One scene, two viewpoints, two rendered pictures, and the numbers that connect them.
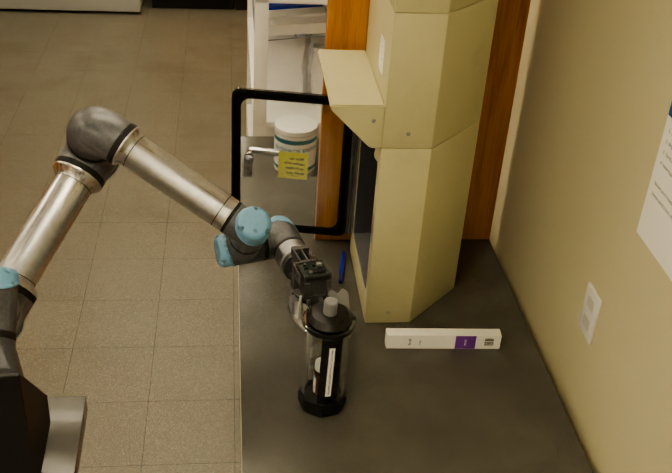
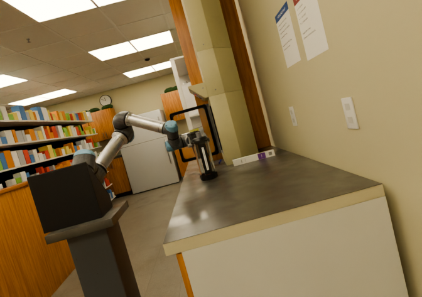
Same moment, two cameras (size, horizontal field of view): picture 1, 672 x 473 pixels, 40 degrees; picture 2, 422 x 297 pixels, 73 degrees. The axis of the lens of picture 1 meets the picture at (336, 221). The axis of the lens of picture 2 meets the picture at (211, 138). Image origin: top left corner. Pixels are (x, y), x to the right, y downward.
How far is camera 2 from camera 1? 1.06 m
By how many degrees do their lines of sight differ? 28
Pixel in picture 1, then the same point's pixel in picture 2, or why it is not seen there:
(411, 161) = (220, 98)
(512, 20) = (247, 68)
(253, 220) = (170, 122)
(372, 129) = (203, 91)
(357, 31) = not seen: hidden behind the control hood
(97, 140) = (119, 117)
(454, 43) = (219, 58)
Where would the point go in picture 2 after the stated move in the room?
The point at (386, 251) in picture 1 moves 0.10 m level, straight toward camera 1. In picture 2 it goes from (223, 134) to (221, 135)
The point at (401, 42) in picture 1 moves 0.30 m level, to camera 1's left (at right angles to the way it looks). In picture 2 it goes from (201, 60) to (158, 73)
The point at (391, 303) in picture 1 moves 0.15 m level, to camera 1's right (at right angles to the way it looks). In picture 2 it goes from (233, 154) to (255, 149)
